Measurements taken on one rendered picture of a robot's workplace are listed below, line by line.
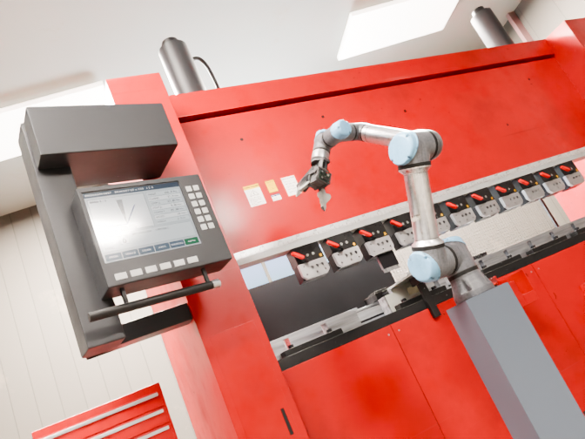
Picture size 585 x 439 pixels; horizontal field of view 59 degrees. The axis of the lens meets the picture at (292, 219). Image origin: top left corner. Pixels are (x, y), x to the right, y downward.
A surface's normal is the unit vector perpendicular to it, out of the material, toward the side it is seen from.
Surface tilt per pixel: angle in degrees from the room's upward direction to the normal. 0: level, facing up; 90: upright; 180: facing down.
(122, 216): 90
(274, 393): 90
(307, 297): 90
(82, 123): 90
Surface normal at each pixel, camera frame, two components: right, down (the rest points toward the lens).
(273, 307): 0.31, -0.43
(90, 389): 0.11, -0.36
